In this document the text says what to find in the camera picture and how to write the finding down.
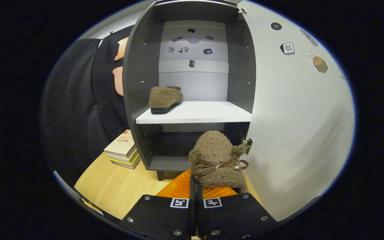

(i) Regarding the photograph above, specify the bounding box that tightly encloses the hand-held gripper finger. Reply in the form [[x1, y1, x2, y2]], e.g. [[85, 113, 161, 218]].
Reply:
[[118, 168, 196, 240], [197, 182, 278, 240]]

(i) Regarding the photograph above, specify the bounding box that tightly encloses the brown fuzzy shoe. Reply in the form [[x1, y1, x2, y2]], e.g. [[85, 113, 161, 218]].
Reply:
[[148, 86, 183, 114], [189, 130, 249, 194]]

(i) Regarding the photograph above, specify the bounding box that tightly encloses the beige shoe cabinet door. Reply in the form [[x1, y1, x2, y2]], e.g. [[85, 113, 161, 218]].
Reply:
[[237, 0, 356, 222]]

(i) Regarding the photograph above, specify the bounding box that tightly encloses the dark grey shoe cabinet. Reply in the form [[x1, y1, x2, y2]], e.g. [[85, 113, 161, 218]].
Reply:
[[123, 0, 257, 181]]

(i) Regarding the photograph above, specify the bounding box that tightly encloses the yellow edged book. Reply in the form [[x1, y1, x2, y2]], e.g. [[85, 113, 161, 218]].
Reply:
[[109, 152, 141, 170]]

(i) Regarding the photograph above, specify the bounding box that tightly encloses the black backdrop cloth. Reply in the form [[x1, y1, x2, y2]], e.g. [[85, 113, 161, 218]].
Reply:
[[40, 25, 134, 187]]

